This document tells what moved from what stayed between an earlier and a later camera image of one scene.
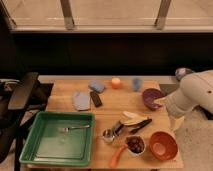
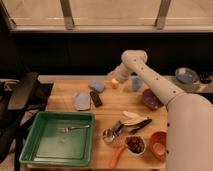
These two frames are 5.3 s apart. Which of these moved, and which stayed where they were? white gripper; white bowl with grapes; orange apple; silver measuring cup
Moved: white gripper
Stayed: silver measuring cup; white bowl with grapes; orange apple
